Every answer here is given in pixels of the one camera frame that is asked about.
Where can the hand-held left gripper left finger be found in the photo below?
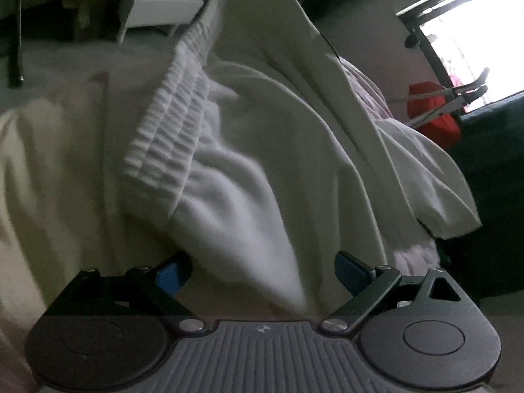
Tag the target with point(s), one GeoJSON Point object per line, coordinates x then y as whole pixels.
{"type": "Point", "coordinates": [170, 277]}

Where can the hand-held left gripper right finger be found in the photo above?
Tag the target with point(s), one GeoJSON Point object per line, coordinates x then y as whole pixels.
{"type": "Point", "coordinates": [348, 271]}

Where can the white pants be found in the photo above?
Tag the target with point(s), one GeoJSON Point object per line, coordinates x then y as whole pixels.
{"type": "Point", "coordinates": [245, 172]}

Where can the pale pink bed sheet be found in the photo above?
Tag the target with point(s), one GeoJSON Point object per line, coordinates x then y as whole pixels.
{"type": "Point", "coordinates": [49, 172]}

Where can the red bag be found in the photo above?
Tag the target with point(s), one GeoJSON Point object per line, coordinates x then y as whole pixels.
{"type": "Point", "coordinates": [434, 129]}

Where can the dark green curtain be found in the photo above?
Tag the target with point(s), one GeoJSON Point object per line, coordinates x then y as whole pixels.
{"type": "Point", "coordinates": [491, 180]}

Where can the grey crutches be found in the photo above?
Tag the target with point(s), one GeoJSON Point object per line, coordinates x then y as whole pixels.
{"type": "Point", "coordinates": [446, 98]}

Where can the bright window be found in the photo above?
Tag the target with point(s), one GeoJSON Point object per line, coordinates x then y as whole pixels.
{"type": "Point", "coordinates": [470, 37]}

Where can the thin black pole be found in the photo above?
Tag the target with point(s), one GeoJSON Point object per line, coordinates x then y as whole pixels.
{"type": "Point", "coordinates": [16, 41]}

